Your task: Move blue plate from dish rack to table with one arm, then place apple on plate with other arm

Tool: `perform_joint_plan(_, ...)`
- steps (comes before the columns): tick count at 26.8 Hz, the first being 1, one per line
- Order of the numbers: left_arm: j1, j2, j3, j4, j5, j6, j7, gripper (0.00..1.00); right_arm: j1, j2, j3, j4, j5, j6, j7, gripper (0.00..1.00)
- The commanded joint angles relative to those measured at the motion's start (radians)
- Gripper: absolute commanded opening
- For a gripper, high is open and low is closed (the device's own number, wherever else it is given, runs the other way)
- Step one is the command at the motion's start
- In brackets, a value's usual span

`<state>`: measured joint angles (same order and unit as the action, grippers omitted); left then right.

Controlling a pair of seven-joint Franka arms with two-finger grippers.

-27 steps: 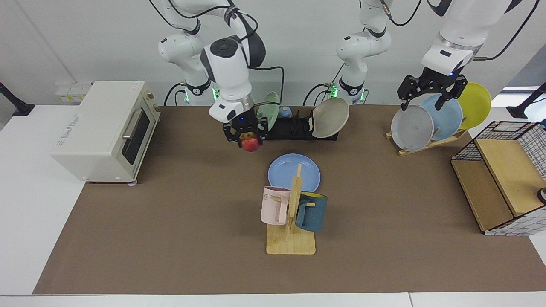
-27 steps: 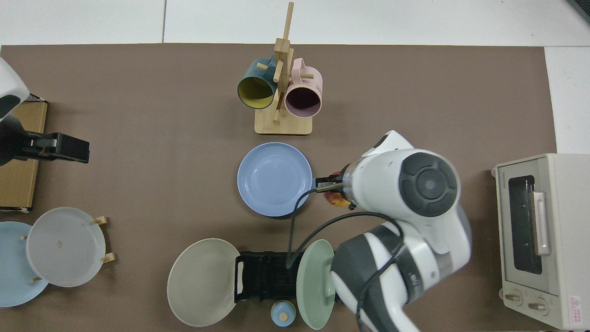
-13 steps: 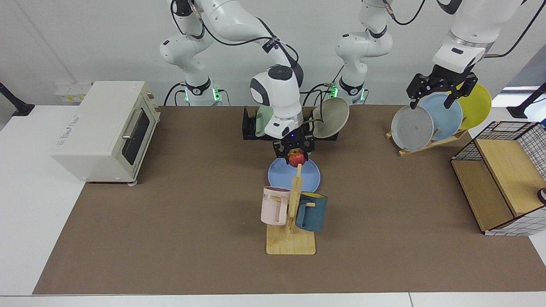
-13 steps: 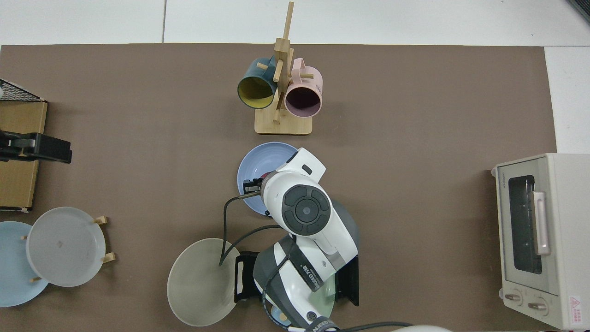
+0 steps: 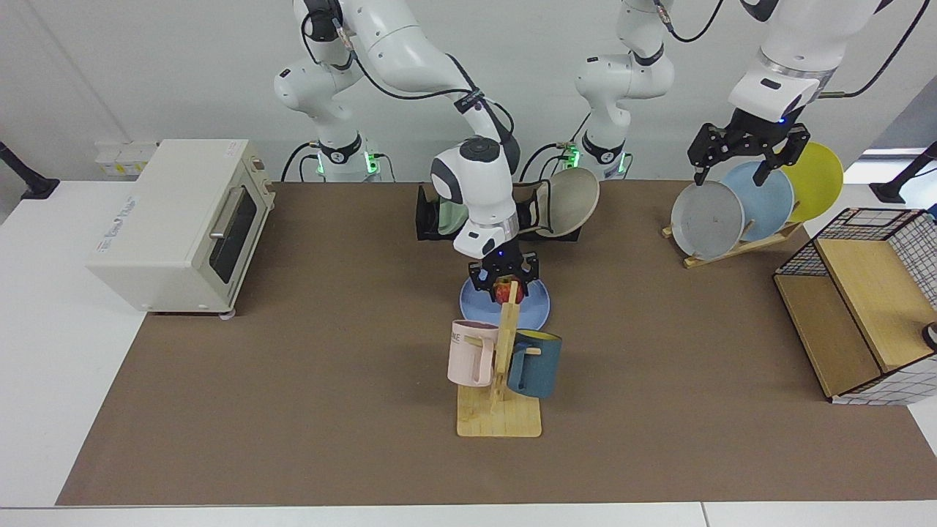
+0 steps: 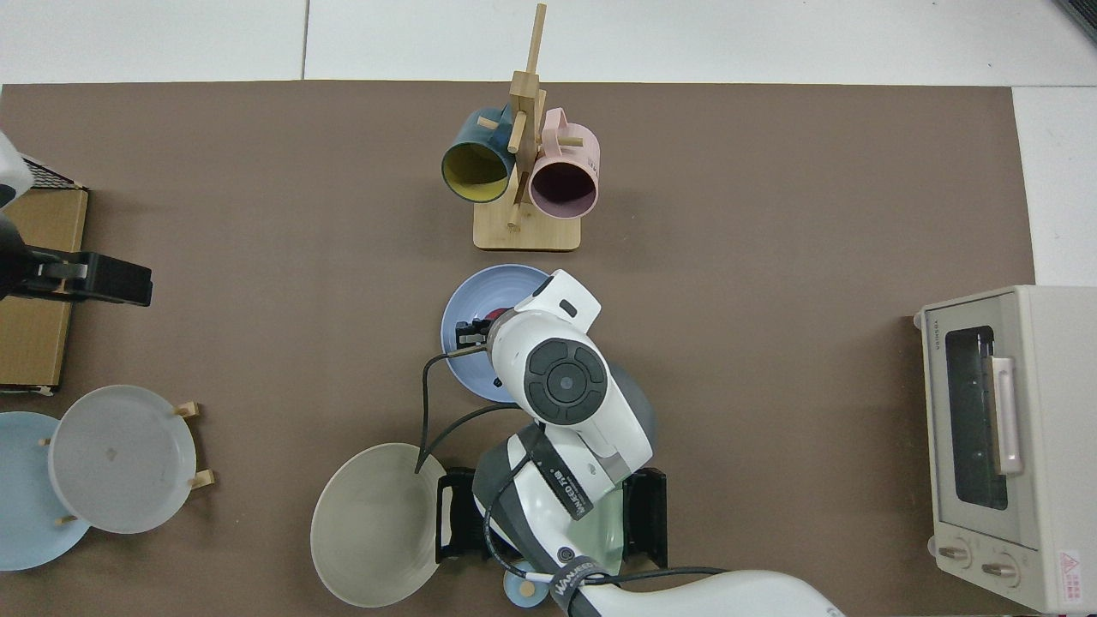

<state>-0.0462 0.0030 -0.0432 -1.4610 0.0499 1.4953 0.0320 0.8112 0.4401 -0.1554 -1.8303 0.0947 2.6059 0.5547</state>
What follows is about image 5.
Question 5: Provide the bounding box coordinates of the white wall socket box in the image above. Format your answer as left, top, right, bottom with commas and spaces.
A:
95, 141, 158, 177

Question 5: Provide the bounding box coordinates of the dark teal cup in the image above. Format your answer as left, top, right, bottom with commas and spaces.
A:
507, 329, 564, 400

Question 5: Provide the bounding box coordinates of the black dish rack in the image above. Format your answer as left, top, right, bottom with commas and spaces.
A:
415, 183, 583, 244

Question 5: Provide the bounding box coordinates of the grey plate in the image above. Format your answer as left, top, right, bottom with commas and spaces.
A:
671, 181, 746, 261

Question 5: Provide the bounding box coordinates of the beige plate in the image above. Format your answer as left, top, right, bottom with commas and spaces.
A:
534, 167, 601, 239

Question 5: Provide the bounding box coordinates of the pink cup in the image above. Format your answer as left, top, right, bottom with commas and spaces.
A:
447, 319, 501, 387

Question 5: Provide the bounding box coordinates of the wooden plate rack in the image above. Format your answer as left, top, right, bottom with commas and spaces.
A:
662, 220, 806, 269

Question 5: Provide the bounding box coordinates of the wooden cup stand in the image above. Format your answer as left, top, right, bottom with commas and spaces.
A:
456, 281, 543, 438

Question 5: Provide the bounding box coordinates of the yellow plate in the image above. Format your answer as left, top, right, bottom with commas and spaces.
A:
780, 141, 845, 223

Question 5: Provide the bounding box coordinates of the black stand leg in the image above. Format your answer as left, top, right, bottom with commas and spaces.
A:
870, 141, 937, 205
0, 141, 61, 201

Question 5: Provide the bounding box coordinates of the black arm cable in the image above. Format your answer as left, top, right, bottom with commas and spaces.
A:
655, 0, 932, 98
322, 0, 517, 147

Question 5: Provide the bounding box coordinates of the green plate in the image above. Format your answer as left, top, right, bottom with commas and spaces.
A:
437, 192, 470, 236

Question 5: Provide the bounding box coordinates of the pale toaster oven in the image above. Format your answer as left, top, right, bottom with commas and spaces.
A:
86, 139, 277, 320

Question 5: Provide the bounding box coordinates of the brown table cloth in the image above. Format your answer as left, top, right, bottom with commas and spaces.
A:
56, 181, 937, 506

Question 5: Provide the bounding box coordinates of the light blue plate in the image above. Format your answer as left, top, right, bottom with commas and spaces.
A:
721, 161, 795, 242

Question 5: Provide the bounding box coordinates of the wire basket with wooden floor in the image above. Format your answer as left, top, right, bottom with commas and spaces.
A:
774, 207, 937, 405

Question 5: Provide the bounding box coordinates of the black base cable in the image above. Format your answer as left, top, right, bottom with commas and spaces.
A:
519, 106, 590, 182
281, 142, 323, 182

